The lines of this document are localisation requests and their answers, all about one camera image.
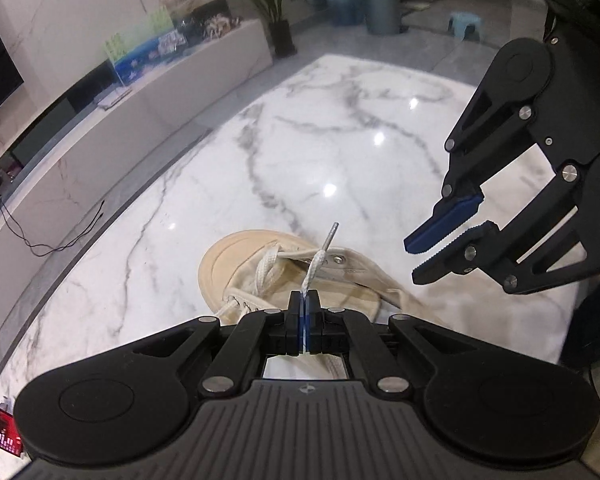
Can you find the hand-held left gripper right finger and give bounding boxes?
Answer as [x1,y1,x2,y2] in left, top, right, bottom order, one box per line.
[307,292,501,400]

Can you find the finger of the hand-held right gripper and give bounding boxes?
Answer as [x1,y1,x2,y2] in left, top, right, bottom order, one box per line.
[404,87,542,254]
[412,162,600,295]

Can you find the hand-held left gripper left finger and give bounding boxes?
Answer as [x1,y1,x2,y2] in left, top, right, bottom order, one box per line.
[110,292,305,399]

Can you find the white shoelace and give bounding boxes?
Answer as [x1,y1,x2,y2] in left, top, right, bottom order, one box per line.
[214,221,341,326]

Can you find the beige canvas shoe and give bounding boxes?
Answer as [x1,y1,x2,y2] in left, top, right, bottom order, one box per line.
[200,230,433,382]

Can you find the blue plastic stool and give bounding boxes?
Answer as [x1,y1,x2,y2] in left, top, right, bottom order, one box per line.
[447,10,484,44]

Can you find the grey trash bin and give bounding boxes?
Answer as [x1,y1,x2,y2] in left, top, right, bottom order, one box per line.
[357,0,406,36]

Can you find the potted long-leaf plant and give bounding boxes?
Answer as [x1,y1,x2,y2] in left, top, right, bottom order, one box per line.
[210,0,308,59]

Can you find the white marble TV cabinet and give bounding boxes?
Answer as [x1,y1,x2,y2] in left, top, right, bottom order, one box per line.
[0,17,273,306]

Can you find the grey notebook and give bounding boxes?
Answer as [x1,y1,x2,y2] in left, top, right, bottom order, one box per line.
[96,87,132,110]

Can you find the small figurines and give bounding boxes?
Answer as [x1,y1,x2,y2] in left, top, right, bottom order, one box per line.
[200,12,244,41]

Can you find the photo card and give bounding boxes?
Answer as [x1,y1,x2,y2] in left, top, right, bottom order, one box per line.
[155,30,187,57]

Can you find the smartphone with lit screen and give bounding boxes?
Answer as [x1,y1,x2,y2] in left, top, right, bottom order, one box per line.
[0,395,24,459]

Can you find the lotus pond painting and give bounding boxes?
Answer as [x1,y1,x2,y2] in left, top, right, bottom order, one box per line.
[102,2,187,86]

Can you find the black power cable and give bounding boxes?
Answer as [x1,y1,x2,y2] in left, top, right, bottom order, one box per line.
[0,200,106,257]

